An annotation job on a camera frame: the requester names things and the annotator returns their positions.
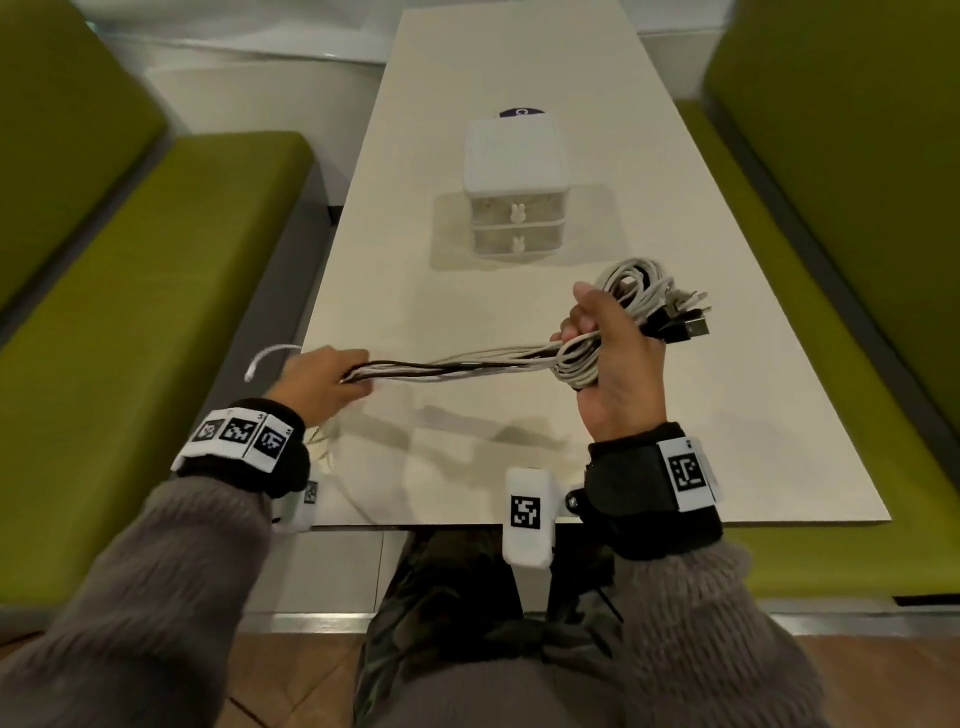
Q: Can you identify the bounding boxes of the bundle of black and white cables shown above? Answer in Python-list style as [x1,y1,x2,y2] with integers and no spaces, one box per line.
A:
[341,258,712,395]

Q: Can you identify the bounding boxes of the person's left hand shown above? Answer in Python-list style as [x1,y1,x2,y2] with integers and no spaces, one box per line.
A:
[262,346,374,430]

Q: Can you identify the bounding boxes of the black marker wristband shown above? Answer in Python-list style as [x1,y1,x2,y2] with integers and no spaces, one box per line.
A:
[172,398,313,500]
[584,423,725,562]

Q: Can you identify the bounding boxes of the person's left forearm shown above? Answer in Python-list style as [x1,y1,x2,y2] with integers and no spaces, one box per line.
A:
[0,476,275,728]

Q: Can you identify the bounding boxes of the person's camouflage trousers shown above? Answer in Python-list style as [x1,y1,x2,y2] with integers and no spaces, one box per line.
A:
[352,528,624,728]

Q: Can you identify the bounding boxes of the black right marker wristband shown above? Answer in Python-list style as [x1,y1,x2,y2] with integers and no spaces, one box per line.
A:
[584,423,725,562]

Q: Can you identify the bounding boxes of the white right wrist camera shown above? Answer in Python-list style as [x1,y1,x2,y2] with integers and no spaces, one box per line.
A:
[503,468,585,569]

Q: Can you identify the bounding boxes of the beige table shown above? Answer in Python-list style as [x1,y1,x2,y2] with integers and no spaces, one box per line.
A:
[303,0,894,530]

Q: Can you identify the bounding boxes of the person's right hand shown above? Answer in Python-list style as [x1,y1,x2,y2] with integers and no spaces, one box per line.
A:
[551,282,670,445]

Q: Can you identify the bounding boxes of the green bench sofa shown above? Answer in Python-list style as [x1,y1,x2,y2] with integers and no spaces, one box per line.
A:
[0,0,316,609]
[678,0,960,600]

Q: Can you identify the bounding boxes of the white drawer box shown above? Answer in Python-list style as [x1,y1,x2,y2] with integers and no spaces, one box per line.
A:
[462,116,569,258]

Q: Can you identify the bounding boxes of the person's right forearm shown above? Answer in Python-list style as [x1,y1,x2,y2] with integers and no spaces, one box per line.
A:
[611,539,826,728]

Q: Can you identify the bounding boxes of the black left marker wristband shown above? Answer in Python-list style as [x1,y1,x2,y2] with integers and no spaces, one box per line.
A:
[172,398,313,500]

